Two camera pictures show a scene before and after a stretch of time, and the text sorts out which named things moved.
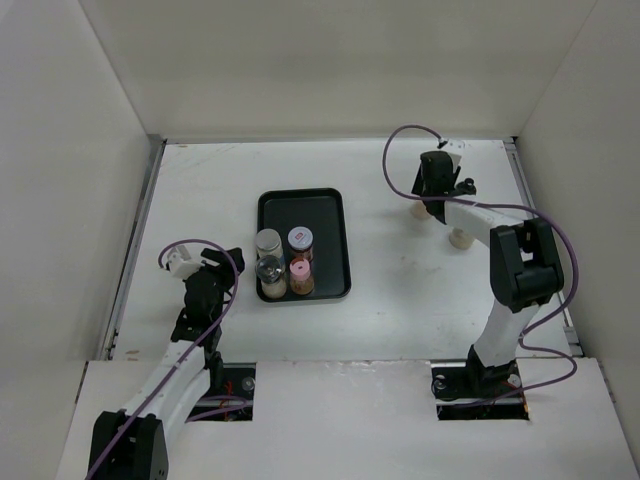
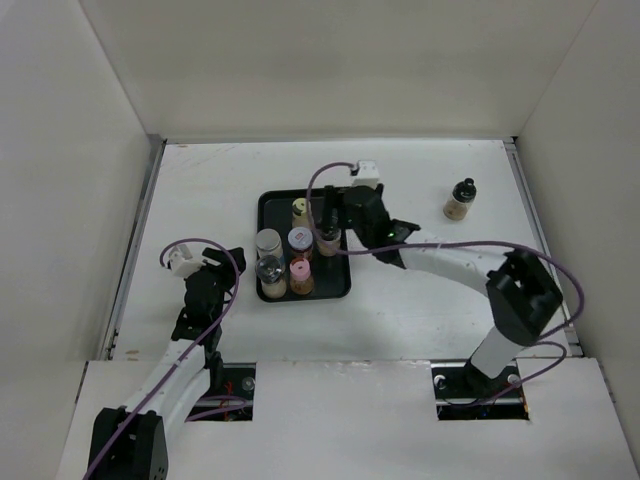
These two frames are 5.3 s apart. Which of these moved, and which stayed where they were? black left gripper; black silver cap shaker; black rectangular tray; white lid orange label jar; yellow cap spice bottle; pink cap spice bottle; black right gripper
Moved: yellow cap spice bottle; black right gripper
Stayed: pink cap spice bottle; black rectangular tray; white lid orange label jar; black left gripper; black silver cap shaker
